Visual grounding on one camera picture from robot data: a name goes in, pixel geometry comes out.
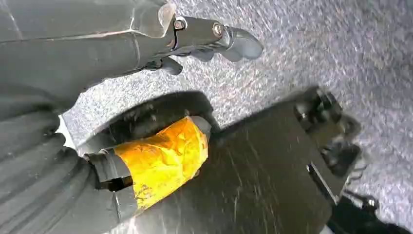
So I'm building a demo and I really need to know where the ribbed grey left arm sleeve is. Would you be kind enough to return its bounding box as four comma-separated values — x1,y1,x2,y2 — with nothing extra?
0,111,99,234

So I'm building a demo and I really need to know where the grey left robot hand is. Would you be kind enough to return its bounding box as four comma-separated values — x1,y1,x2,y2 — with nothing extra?
0,0,264,234

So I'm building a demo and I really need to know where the black robot foot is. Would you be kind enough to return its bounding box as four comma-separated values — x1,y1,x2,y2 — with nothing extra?
326,190,413,234

